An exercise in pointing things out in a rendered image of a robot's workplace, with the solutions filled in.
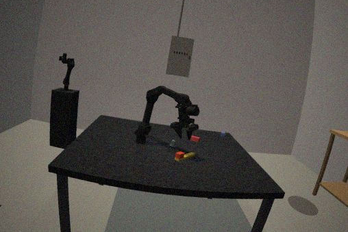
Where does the yellow bar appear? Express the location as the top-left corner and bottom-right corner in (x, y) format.
(175, 151), (195, 162)

